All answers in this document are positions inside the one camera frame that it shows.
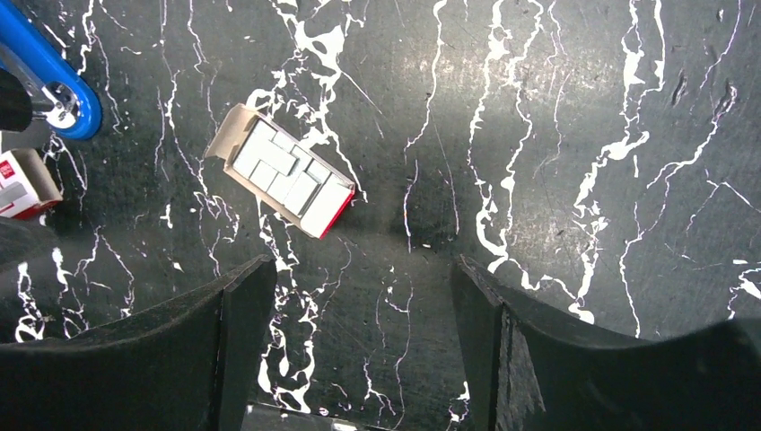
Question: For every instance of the red white staple box sleeve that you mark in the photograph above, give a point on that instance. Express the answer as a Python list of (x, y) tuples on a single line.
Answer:
[(27, 187)]

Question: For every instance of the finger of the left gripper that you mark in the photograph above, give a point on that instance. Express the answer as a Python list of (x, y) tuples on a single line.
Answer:
[(16, 107), (24, 240)]

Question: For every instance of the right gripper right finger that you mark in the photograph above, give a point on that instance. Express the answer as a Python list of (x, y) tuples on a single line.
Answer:
[(530, 366)]

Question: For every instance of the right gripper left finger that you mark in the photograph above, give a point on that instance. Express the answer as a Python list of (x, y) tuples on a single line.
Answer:
[(185, 364)]

